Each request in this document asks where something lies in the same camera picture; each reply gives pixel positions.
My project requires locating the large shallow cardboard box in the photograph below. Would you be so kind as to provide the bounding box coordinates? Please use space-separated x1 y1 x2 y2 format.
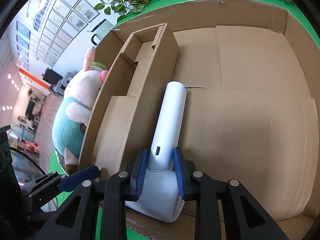
77 0 320 240

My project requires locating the white mug with black handle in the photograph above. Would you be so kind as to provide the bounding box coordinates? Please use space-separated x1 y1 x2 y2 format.
90 19 115 47

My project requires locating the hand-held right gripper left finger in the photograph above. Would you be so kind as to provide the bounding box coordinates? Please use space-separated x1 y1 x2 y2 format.
32 147 148 240

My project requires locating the grey plastic stool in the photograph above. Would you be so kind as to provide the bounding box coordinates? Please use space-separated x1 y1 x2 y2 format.
54 71 75 96

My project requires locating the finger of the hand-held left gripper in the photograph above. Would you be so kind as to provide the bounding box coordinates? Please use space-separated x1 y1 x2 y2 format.
25 165 100 207

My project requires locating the pig plush toy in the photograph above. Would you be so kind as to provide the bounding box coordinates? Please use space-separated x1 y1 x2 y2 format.
52 46 109 174

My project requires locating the white handheld fan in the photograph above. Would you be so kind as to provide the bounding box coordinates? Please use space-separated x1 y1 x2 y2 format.
125 81 187 223

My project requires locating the blue wall poster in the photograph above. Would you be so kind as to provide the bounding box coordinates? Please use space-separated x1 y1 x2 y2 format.
17 22 31 38
16 35 29 53

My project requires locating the black cable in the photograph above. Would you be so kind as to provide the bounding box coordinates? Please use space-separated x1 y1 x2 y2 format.
9 148 47 177

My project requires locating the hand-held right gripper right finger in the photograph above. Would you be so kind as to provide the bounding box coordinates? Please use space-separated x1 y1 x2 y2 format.
172 146 290 240

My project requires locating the wall of framed certificates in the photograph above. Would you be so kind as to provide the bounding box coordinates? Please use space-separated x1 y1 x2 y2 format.
15 0 100 68

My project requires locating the black monitor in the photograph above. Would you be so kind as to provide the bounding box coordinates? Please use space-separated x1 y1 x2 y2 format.
43 69 61 85

